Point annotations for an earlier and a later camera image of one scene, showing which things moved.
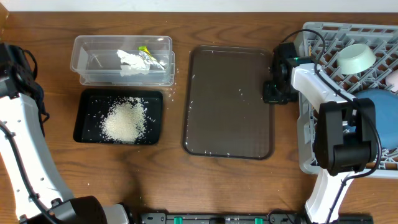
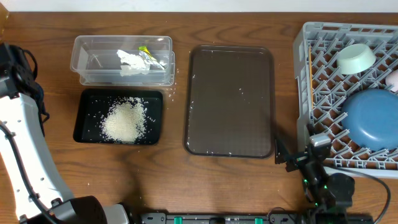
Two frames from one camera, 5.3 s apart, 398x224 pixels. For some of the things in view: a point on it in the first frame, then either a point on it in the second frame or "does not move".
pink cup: x=392 y=79 does not move
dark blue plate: x=386 y=111 does not move
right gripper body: x=282 y=94 -> x=313 y=170
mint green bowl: x=353 y=58 does not move
